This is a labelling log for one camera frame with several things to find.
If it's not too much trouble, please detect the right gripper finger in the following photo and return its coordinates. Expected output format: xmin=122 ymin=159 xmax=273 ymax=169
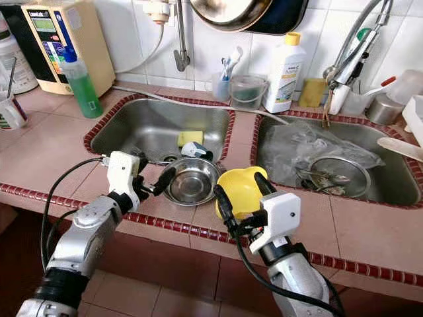
xmin=254 ymin=172 xmax=277 ymax=197
xmin=213 ymin=185 xmax=240 ymax=232

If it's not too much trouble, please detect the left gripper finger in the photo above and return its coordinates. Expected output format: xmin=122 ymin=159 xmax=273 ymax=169
xmin=155 ymin=166 xmax=178 ymax=197

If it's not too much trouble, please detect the yellow bowl with suction base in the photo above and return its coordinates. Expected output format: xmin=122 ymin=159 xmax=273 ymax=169
xmin=215 ymin=166 xmax=268 ymax=221

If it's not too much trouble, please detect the stainless steel bowl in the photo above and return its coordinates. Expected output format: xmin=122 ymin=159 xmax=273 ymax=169
xmin=163 ymin=157 xmax=222 ymax=206

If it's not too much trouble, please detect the blue-grey plastic mug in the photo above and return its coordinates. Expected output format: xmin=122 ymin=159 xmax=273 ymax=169
xmin=180 ymin=141 xmax=213 ymax=161

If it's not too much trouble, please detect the bright yellow sponge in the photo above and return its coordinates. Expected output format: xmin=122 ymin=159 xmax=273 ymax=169
xmin=177 ymin=130 xmax=204 ymax=147

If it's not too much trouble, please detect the clear plastic bag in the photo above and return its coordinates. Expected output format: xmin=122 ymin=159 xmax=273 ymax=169
xmin=261 ymin=121 xmax=384 ymax=179

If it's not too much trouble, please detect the steel sink basin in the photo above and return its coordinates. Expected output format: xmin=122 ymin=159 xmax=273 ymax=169
xmin=251 ymin=111 xmax=423 ymax=207
xmin=85 ymin=94 xmax=237 ymax=166

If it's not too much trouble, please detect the steel spoon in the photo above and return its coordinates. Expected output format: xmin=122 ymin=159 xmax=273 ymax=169
xmin=296 ymin=168 xmax=348 ymax=194

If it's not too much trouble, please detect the clear plastic container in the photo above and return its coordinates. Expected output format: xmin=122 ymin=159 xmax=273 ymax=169
xmin=228 ymin=74 xmax=268 ymax=111

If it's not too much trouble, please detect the mustard yellow sponge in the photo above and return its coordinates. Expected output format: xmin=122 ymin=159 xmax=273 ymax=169
xmin=299 ymin=77 xmax=328 ymax=108

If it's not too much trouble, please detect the clear toothbrush cup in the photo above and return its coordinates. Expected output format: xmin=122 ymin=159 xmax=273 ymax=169
xmin=210 ymin=71 xmax=232 ymax=102

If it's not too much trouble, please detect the white detergent bottle yellow cap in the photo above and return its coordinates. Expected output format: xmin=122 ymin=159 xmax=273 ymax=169
xmin=262 ymin=31 xmax=308 ymax=114

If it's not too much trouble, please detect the white faucet filter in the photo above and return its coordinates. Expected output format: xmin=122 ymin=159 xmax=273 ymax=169
xmin=327 ymin=30 xmax=381 ymax=114

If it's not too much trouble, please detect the green liquid bottle blue cap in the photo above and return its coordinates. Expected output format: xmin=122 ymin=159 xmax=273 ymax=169
xmin=61 ymin=46 xmax=104 ymax=120

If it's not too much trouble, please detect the white blue toothbrush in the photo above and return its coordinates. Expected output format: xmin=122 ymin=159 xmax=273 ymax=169
xmin=221 ymin=46 xmax=245 ymax=81

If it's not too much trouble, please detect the cream spatula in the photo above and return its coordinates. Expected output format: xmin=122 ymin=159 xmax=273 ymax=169
xmin=377 ymin=137 xmax=423 ymax=162

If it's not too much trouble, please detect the steel cup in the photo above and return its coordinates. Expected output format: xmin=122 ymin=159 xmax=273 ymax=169
xmin=365 ymin=92 xmax=404 ymax=126

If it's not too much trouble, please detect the white printed mug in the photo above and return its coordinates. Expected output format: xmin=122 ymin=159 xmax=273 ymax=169
xmin=0 ymin=98 xmax=28 ymax=130

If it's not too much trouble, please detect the cream water purifier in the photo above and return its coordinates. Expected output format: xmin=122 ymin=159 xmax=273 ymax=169
xmin=19 ymin=0 xmax=116 ymax=96

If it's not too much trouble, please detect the white utensil with red tip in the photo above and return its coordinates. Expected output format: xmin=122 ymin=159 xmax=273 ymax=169
xmin=364 ymin=76 xmax=397 ymax=98

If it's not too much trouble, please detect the white plastic container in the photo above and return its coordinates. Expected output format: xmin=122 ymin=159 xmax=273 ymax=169
xmin=403 ymin=69 xmax=423 ymax=146

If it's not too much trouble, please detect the black pan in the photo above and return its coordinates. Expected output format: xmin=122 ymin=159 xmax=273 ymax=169
xmin=245 ymin=0 xmax=310 ymax=35

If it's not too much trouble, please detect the white tap fitting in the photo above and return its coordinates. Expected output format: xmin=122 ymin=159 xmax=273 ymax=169
xmin=147 ymin=0 xmax=176 ymax=24

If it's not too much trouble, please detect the thin metal spoon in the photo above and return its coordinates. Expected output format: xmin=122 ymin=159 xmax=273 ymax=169
xmin=7 ymin=58 xmax=17 ymax=100

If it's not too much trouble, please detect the steel wok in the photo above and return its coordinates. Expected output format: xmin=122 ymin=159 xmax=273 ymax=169
xmin=188 ymin=0 xmax=295 ymax=32

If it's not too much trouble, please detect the white plastic jug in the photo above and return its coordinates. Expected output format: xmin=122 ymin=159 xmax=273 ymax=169
xmin=0 ymin=30 xmax=38 ymax=94

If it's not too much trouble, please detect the silver flexible faucet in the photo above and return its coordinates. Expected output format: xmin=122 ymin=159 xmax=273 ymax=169
xmin=323 ymin=0 xmax=394 ymax=83

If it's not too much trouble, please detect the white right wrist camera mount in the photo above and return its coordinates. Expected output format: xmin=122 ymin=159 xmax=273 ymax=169
xmin=249 ymin=192 xmax=283 ymax=255

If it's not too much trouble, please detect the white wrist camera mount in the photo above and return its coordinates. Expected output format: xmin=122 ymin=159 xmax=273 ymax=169
xmin=108 ymin=152 xmax=143 ymax=212
xmin=249 ymin=192 xmax=283 ymax=255

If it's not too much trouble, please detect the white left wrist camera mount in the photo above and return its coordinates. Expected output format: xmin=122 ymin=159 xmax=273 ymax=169
xmin=108 ymin=152 xmax=143 ymax=212

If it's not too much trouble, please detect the grey flexible hose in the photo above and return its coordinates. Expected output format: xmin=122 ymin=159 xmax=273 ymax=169
xmin=112 ymin=85 xmax=291 ymax=126

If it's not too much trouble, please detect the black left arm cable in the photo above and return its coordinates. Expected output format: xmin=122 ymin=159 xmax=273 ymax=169
xmin=40 ymin=157 xmax=106 ymax=271

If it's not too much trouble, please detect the white hose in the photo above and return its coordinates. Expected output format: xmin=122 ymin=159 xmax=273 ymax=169
xmin=114 ymin=23 xmax=166 ymax=75

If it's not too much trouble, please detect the steel wall tap pipe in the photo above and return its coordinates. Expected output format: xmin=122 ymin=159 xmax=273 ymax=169
xmin=174 ymin=0 xmax=191 ymax=72

